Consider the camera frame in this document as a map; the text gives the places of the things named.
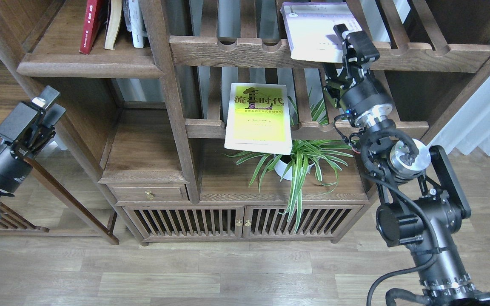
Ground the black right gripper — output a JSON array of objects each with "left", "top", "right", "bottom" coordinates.
[{"left": 323, "top": 24, "right": 395, "bottom": 128}]

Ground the brass drawer knob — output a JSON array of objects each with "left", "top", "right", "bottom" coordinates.
[{"left": 145, "top": 190, "right": 155, "bottom": 201}]

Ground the dark wooden bookshelf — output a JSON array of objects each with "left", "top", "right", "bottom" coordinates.
[{"left": 0, "top": 0, "right": 490, "bottom": 244}]

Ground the upright white book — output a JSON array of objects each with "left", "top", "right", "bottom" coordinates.
[{"left": 128, "top": 0, "right": 147, "bottom": 48}]

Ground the upright tan book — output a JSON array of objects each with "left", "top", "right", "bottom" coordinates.
[{"left": 104, "top": 0, "right": 123, "bottom": 50}]

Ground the white cover book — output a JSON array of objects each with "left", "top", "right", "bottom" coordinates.
[{"left": 280, "top": 2, "right": 362, "bottom": 63}]

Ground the white curtain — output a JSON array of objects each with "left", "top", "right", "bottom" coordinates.
[{"left": 424, "top": 55, "right": 490, "bottom": 157}]

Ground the red cover book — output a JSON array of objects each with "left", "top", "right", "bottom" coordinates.
[{"left": 79, "top": 0, "right": 108, "bottom": 55}]

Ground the yellow green cover book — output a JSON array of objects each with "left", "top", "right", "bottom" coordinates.
[{"left": 224, "top": 82, "right": 292, "bottom": 155}]

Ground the green spider plant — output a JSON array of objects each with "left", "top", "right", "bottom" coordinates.
[{"left": 227, "top": 88, "right": 356, "bottom": 233}]

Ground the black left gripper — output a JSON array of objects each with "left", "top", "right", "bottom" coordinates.
[{"left": 0, "top": 86, "right": 66, "bottom": 196}]

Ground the white plant pot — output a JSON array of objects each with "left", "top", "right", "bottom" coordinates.
[{"left": 273, "top": 154, "right": 296, "bottom": 181}]

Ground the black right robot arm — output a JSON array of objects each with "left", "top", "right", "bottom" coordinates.
[{"left": 324, "top": 24, "right": 490, "bottom": 306}]

